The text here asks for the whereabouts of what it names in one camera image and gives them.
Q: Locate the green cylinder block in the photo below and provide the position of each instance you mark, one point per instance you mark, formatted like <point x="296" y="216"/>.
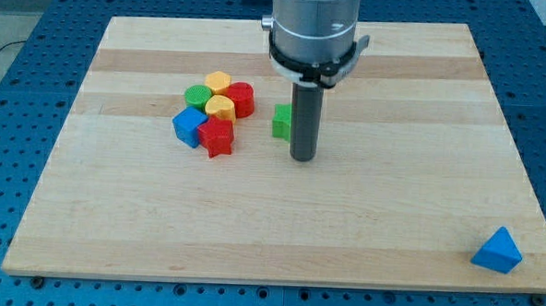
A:
<point x="197" y="96"/>

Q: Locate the blue cube block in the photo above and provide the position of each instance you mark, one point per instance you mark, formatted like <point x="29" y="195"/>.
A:
<point x="185" y="125"/>

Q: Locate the green star block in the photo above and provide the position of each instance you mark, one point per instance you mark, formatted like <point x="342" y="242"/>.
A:
<point x="281" y="122"/>

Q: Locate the red star block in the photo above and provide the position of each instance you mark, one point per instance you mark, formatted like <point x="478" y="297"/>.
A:
<point x="216" y="136"/>

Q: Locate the red cylinder block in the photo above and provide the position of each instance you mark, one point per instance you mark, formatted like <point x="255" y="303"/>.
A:
<point x="243" y="97"/>

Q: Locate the yellow heart block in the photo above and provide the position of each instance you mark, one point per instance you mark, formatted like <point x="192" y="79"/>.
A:
<point x="222" y="107"/>

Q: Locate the wooden board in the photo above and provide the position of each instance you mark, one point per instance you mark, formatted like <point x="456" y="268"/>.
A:
<point x="415" y="170"/>

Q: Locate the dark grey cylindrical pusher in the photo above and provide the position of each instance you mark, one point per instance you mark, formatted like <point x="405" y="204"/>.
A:
<point x="306" y="106"/>

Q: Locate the blue triangle block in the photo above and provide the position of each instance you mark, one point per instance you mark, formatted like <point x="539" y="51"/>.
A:
<point x="499" y="253"/>

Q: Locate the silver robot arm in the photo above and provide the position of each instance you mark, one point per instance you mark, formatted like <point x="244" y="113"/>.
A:
<point x="312" y="44"/>

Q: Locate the yellow hexagon block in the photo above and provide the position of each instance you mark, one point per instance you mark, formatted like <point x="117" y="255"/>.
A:
<point x="218" y="82"/>

